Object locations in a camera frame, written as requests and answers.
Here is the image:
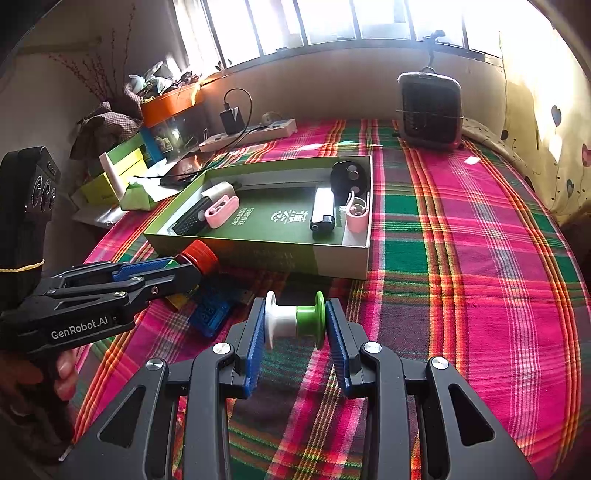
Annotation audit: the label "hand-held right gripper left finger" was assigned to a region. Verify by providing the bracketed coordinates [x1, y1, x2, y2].
[59, 296, 269, 480]

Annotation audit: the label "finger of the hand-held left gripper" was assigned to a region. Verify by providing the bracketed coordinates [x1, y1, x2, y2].
[54, 264, 204, 309]
[46, 257, 179, 291]

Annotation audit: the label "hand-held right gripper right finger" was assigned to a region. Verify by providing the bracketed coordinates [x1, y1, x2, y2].
[324, 299, 539, 480]

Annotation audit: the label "brown bottle with red cap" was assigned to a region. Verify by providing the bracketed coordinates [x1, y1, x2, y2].
[164, 239, 221, 313]

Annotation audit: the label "white and green spool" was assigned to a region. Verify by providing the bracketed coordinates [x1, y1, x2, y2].
[264, 291, 327, 350]

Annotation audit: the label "black ridged block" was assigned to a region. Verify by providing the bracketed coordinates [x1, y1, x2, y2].
[168, 196, 213, 236]

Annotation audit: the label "pink clip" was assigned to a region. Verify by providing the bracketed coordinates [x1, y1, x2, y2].
[205, 195, 240, 228]

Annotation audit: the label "pink cup with cord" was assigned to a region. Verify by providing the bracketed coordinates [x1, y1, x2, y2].
[345, 191, 371, 234]

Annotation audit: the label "white black handheld device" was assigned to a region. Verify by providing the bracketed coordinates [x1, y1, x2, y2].
[310, 188, 336, 234]

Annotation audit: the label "person's left hand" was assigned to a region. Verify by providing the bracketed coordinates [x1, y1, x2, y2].
[0, 348, 80, 417]

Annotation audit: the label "blue USB device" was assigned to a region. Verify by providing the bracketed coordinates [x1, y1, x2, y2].
[189, 277, 255, 338]

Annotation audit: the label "green tissue pack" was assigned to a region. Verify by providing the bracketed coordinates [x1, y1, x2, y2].
[121, 181, 156, 212]

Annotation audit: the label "yellow green cardboard box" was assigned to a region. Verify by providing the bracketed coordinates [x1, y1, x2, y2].
[71, 134, 153, 209]

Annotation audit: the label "white tube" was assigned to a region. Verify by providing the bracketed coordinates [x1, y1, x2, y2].
[99, 152, 128, 199]

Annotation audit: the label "white charger adapter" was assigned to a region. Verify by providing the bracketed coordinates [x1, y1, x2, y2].
[203, 181, 237, 200]

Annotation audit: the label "black smartphone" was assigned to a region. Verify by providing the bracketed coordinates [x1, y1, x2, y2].
[159, 154, 218, 188]

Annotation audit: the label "brown cloth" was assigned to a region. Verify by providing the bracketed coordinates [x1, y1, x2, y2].
[69, 101, 144, 160]

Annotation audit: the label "clear storage container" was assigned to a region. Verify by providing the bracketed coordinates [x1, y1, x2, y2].
[148, 111, 209, 158]

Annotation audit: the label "plaid blanket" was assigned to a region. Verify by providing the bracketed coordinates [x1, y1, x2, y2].
[69, 117, 591, 480]

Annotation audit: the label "dried twig branches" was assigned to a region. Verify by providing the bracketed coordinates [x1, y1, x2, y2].
[50, 27, 126, 108]

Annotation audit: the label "orange box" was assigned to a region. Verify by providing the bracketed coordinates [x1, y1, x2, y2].
[140, 83, 204, 128]

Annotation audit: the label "black charger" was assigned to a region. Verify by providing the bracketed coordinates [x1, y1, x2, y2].
[219, 106, 243, 136]

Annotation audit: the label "beige power strip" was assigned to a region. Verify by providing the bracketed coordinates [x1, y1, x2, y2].
[198, 117, 297, 153]

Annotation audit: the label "black oval disc with magnets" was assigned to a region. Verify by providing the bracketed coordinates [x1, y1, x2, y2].
[331, 160, 366, 197]

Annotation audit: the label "pile of small trinkets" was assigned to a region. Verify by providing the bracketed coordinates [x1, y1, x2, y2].
[124, 60, 202, 100]

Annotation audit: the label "small grey heater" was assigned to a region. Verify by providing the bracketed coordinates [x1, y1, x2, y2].
[396, 69, 463, 151]

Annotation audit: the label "window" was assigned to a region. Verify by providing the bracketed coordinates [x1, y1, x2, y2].
[173, 0, 505, 71]

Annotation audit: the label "patterned curtain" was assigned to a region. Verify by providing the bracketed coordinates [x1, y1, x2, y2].
[502, 0, 591, 223]

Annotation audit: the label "black charger cable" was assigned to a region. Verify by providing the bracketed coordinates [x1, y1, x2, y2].
[223, 88, 254, 140]

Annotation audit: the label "black window handle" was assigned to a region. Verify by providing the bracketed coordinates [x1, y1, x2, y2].
[428, 30, 447, 70]

